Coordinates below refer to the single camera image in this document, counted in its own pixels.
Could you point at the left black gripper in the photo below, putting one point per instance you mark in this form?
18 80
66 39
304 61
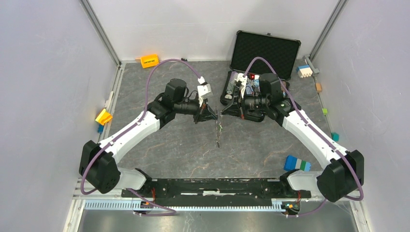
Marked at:
207 114

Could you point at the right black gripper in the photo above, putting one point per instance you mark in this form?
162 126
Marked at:
234 109

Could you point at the metal keyring with tags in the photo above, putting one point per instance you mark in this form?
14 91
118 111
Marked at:
218 126

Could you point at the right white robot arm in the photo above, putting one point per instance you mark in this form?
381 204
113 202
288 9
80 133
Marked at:
342 174

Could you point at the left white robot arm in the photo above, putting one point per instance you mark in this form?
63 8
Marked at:
99 162

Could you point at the black poker chip case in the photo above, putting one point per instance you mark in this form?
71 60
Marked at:
281 53

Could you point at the blue green white block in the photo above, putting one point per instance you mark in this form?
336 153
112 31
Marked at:
292 163

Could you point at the white blue toy block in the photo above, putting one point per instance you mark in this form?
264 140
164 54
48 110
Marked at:
304 71

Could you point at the tan wooden cube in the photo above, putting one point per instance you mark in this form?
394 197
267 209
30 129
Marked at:
318 87

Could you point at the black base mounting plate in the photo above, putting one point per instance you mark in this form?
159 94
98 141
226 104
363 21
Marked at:
219 191

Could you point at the yellow orange toy block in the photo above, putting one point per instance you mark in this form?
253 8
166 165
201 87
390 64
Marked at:
103 117

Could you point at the teal cube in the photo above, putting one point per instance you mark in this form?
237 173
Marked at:
335 136

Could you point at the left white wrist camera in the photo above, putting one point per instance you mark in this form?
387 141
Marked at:
204 90

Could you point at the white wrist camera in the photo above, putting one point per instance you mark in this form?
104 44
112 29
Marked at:
204 90
241 82

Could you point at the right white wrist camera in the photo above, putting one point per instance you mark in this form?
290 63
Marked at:
241 82

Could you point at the white cable duct rail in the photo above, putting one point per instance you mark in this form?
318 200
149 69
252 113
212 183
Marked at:
139 205

